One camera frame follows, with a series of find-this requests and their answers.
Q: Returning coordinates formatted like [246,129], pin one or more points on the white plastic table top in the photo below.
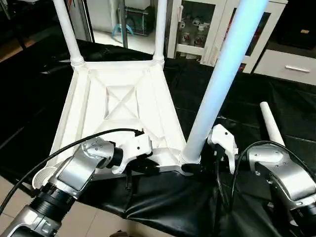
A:
[123,103]

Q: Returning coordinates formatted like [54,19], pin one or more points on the white plastic table leg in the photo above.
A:
[227,64]
[159,29]
[269,121]
[69,34]

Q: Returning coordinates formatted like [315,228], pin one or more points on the black table mat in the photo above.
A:
[163,207]

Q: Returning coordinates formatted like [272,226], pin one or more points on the white drawer unit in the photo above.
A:
[291,66]

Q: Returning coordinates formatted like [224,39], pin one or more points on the white glass door cabinet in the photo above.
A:
[192,29]

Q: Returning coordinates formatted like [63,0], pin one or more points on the turquoise plastic stand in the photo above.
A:
[123,29]

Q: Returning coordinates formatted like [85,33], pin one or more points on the black case with yellow label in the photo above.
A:
[302,24]

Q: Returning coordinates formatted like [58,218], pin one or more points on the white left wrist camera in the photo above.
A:
[136,145]

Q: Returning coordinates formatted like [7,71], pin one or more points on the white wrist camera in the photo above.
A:
[136,145]
[222,138]

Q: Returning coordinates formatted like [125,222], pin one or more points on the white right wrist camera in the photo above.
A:
[222,138]

